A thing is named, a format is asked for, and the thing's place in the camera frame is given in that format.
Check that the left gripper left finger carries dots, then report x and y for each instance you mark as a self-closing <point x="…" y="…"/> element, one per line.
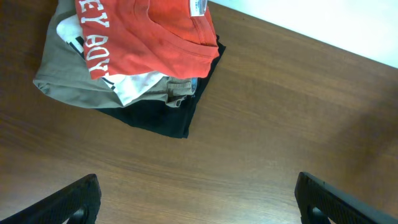
<point x="77" y="203"/>

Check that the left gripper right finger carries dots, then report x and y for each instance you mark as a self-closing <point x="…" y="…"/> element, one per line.
<point x="320" y="202"/>

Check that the red orange t-shirt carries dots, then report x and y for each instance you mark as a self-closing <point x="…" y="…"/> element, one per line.
<point x="132" y="37"/>

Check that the black folded garment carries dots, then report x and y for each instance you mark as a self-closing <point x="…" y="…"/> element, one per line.
<point x="156" y="116"/>

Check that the white folded shirt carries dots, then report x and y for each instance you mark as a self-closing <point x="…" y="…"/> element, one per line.
<point x="126" y="87"/>

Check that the olive grey folded garment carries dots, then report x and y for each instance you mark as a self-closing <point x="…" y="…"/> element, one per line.
<point x="63" y="75"/>

